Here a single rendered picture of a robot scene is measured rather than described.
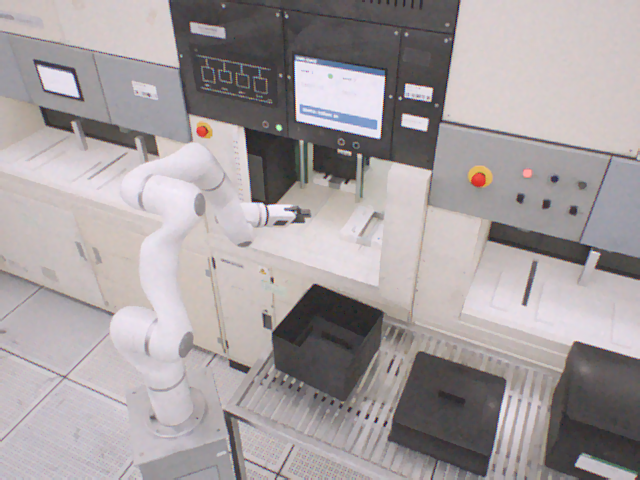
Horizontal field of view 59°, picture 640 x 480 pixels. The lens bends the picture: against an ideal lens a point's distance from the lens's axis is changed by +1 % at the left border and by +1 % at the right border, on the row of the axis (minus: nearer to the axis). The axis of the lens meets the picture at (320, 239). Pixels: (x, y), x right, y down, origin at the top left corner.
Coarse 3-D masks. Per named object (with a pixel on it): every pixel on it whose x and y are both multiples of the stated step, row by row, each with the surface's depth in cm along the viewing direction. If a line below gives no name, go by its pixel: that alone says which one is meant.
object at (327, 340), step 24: (312, 288) 196; (312, 312) 204; (336, 312) 199; (360, 312) 192; (288, 336) 191; (312, 336) 199; (336, 336) 195; (360, 336) 199; (288, 360) 181; (312, 360) 174; (336, 360) 190; (360, 360) 179; (312, 384) 182; (336, 384) 175
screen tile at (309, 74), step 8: (304, 72) 165; (312, 72) 164; (320, 72) 163; (336, 72) 161; (304, 80) 167; (312, 80) 166; (320, 80) 164; (328, 80) 163; (304, 88) 168; (328, 88) 165; (304, 96) 170; (312, 96) 169; (320, 96) 167; (328, 96) 166; (328, 104) 168
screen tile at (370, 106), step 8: (344, 80) 161; (352, 80) 160; (360, 80) 159; (368, 80) 158; (376, 80) 157; (344, 88) 162; (352, 88) 161; (360, 88) 160; (368, 88) 159; (376, 88) 158; (344, 96) 164; (368, 96) 161; (376, 96) 160; (344, 104) 166; (352, 104) 164; (360, 104) 163; (368, 104) 162; (376, 104) 161; (360, 112) 165; (368, 112) 164; (376, 112) 163
